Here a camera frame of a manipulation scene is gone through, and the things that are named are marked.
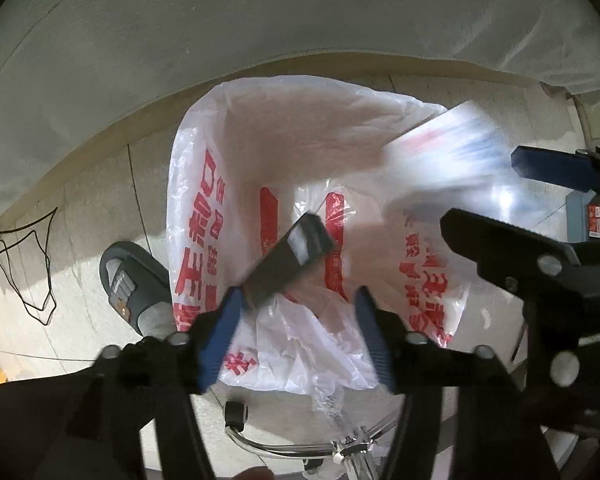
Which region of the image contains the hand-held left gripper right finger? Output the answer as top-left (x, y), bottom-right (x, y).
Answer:
top-left (355, 286), bottom-right (556, 480)

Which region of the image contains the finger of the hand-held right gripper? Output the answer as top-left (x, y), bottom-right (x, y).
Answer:
top-left (440, 208), bottom-right (600, 411)
top-left (511, 145), bottom-right (600, 196)

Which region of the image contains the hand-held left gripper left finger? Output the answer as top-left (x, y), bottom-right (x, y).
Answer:
top-left (65, 287), bottom-right (246, 480)

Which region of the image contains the dark grey box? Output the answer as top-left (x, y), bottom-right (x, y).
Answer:
top-left (242, 211), bottom-right (337, 311)

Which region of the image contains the white printed package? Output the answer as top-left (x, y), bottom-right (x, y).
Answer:
top-left (382, 100), bottom-right (551, 226)

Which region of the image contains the white plastic bag red print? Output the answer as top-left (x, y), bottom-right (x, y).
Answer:
top-left (166, 75), bottom-right (473, 396)

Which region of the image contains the blue box with red label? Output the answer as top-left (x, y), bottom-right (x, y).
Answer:
top-left (565, 192), bottom-right (600, 243)

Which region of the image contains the black chair caster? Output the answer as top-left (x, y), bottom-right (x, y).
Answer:
top-left (223, 400), bottom-right (249, 431)

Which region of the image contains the chrome chair base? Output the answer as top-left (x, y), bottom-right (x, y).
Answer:
top-left (225, 400), bottom-right (401, 480)

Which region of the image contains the grey slipper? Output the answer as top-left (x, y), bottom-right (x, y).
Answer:
top-left (99, 241), bottom-right (177, 337)

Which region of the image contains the white tablecloth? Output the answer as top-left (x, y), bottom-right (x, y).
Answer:
top-left (0, 0), bottom-right (600, 241)

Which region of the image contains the black cable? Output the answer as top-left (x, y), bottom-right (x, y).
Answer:
top-left (0, 207), bottom-right (58, 326)

